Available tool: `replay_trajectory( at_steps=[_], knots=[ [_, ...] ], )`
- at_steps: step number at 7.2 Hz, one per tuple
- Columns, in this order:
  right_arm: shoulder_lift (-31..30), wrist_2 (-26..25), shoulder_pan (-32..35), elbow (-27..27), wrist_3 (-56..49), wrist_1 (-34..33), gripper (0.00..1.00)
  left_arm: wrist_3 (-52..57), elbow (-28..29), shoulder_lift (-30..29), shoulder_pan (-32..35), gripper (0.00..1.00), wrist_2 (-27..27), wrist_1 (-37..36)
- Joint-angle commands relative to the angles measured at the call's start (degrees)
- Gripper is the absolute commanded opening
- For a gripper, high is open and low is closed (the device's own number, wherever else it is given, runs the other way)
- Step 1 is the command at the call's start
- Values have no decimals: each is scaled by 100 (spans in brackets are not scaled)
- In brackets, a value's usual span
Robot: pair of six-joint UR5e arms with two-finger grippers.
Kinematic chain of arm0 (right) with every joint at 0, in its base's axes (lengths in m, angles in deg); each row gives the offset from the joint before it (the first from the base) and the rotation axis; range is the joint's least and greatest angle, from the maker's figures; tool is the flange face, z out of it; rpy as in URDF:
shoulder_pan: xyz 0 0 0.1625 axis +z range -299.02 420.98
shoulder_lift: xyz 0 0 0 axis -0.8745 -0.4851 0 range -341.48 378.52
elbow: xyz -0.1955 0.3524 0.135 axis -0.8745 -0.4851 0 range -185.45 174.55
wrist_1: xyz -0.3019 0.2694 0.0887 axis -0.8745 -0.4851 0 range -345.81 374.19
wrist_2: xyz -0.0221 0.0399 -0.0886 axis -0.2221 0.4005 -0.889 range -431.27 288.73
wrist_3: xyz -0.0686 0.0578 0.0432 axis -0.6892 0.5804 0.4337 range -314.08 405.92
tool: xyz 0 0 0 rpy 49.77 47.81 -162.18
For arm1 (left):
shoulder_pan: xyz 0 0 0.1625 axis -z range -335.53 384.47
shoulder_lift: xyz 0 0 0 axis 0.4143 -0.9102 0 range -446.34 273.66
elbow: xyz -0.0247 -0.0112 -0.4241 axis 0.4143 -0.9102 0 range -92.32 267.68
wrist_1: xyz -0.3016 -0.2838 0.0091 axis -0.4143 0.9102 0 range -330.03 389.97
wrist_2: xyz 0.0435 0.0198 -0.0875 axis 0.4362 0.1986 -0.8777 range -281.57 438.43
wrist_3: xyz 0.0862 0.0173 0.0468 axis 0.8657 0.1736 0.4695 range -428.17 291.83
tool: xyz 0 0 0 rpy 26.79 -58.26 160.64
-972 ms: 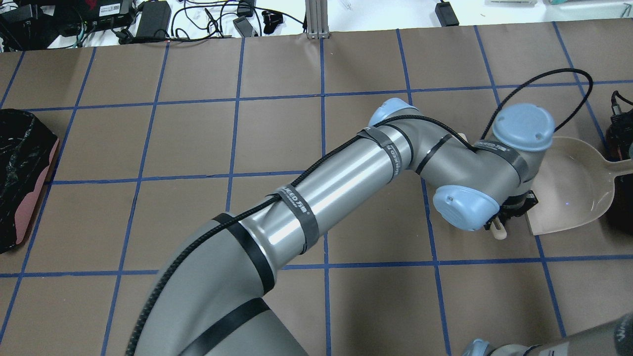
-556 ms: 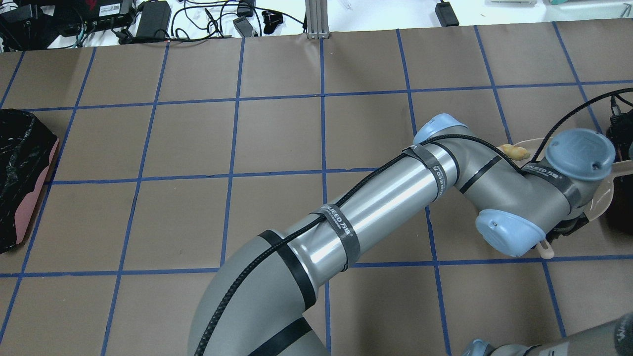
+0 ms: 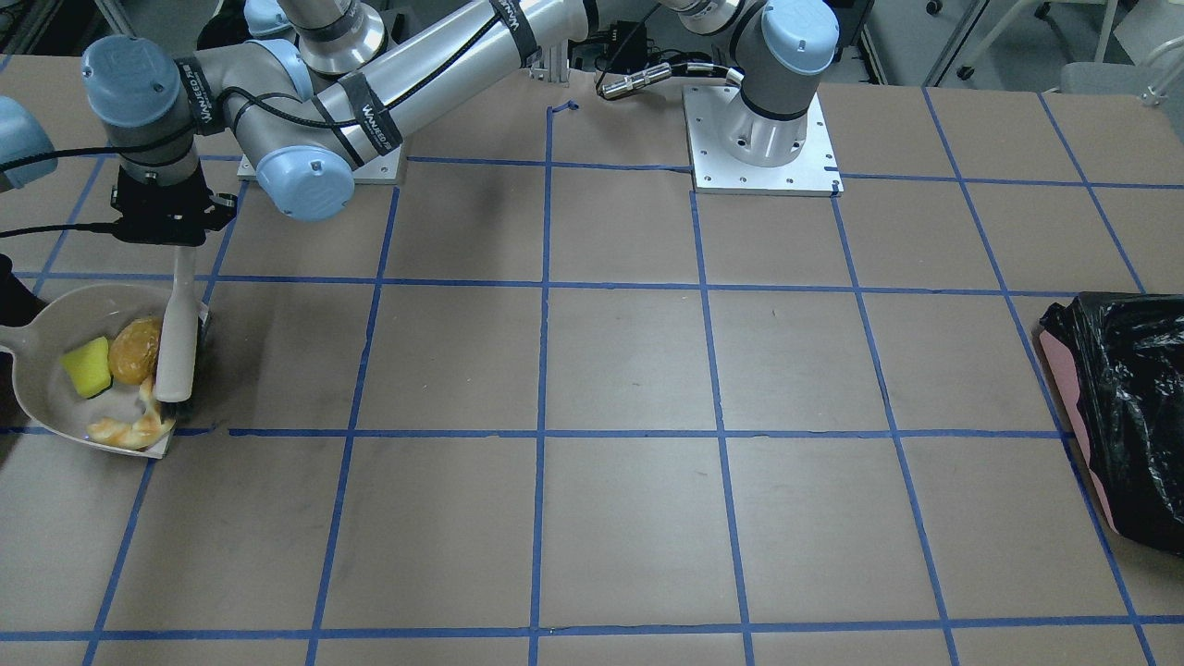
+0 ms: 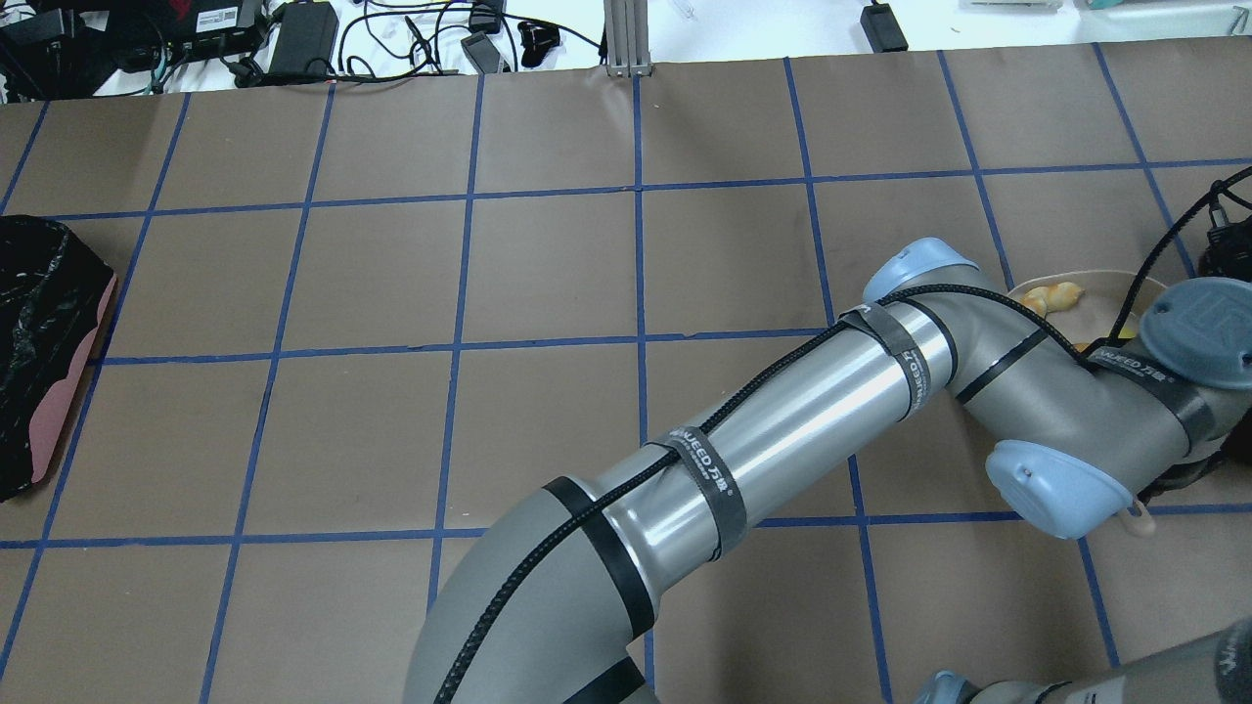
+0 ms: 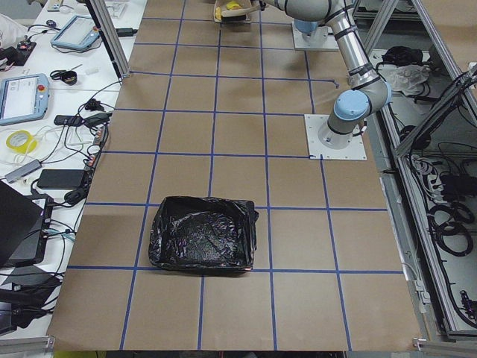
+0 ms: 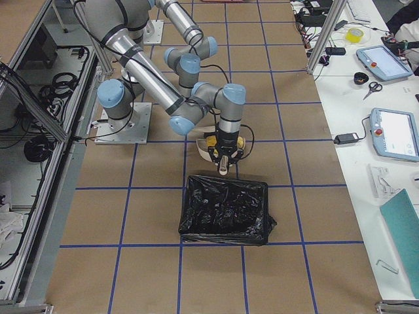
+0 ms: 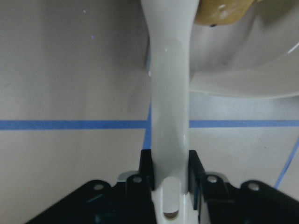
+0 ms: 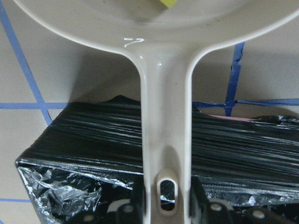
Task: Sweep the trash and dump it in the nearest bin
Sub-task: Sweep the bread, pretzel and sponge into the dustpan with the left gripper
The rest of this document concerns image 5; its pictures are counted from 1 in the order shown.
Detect white cloth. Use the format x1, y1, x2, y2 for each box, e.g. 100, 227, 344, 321
386, 64, 430, 95

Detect blue teach pendant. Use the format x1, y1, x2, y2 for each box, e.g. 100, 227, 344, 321
1, 74, 49, 126
50, 15, 100, 52

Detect black power adapter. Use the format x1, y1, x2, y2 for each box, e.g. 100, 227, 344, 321
37, 169, 86, 189

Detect white plastic dustpan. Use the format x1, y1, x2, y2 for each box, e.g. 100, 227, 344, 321
212, 0, 263, 23

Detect black handled scissors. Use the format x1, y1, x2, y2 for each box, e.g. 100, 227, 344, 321
49, 64, 81, 81

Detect black laptop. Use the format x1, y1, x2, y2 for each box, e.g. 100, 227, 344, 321
1, 182, 53, 269

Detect yellow tape roll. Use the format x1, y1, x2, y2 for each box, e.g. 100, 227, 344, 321
6, 130, 37, 154

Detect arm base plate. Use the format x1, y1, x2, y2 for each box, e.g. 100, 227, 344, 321
291, 23, 338, 51
304, 114, 367, 160

